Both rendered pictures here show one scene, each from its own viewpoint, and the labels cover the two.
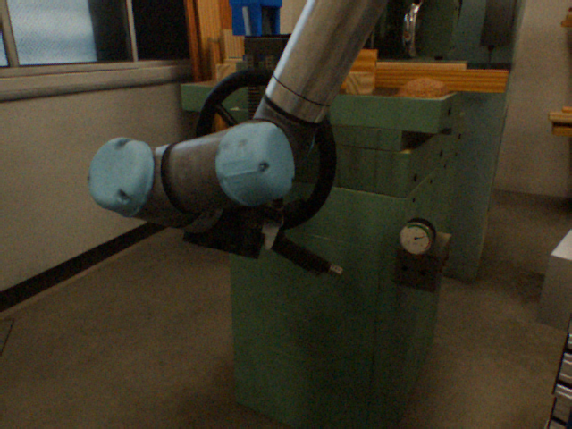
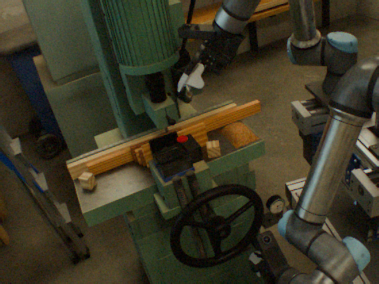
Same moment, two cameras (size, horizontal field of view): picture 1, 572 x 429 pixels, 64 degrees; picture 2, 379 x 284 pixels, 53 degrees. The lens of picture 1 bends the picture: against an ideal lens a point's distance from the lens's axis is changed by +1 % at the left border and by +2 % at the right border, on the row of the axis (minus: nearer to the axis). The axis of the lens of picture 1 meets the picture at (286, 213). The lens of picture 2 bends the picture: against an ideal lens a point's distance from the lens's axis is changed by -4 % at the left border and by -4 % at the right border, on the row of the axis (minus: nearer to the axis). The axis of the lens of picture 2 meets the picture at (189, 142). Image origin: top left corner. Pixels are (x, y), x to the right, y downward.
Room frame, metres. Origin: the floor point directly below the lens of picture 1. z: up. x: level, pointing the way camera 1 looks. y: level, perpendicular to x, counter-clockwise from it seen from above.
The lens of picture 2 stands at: (0.28, 0.61, 1.62)
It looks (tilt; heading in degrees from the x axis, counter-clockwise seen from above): 34 degrees down; 314
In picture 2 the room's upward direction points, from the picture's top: 12 degrees counter-clockwise
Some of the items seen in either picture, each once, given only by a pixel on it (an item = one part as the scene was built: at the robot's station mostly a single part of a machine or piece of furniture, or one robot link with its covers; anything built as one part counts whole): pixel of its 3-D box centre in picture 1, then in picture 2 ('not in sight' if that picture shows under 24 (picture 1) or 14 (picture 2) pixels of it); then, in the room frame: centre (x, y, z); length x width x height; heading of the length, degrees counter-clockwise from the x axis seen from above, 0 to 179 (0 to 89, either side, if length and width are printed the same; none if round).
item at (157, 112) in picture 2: not in sight; (160, 109); (1.10, -0.13, 1.03); 0.14 x 0.07 x 0.09; 150
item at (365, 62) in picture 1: (327, 69); (175, 145); (1.02, -0.09, 0.94); 0.21 x 0.01 x 0.08; 60
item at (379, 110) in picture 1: (304, 103); (173, 172); (1.01, -0.04, 0.87); 0.61 x 0.30 x 0.06; 60
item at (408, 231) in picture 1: (417, 239); (275, 205); (0.77, -0.24, 0.65); 0.06 x 0.04 x 0.08; 60
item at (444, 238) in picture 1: (424, 258); (265, 207); (0.83, -0.28, 0.58); 0.12 x 0.08 x 0.08; 150
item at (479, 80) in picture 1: (354, 76); (178, 136); (1.07, -0.15, 0.92); 0.62 x 0.02 x 0.04; 60
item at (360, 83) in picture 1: (359, 83); (213, 149); (0.92, -0.14, 0.92); 0.04 x 0.03 x 0.04; 39
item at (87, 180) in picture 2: (223, 72); (87, 180); (1.18, 0.16, 0.92); 0.04 x 0.03 x 0.04; 13
